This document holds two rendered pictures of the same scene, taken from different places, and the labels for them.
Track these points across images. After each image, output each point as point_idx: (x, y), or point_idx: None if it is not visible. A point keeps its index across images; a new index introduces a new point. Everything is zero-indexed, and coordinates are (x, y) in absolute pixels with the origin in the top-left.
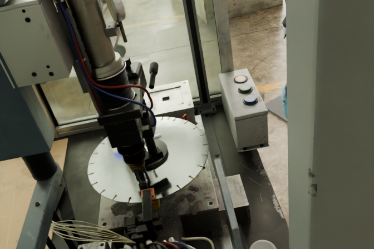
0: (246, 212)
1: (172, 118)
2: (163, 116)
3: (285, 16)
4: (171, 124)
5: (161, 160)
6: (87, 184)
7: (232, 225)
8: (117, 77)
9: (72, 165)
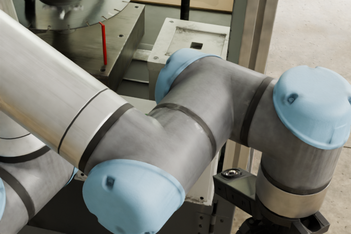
0: None
1: (108, 16)
2: (118, 11)
3: (250, 173)
4: (96, 13)
5: None
6: (147, 19)
7: None
8: None
9: (190, 13)
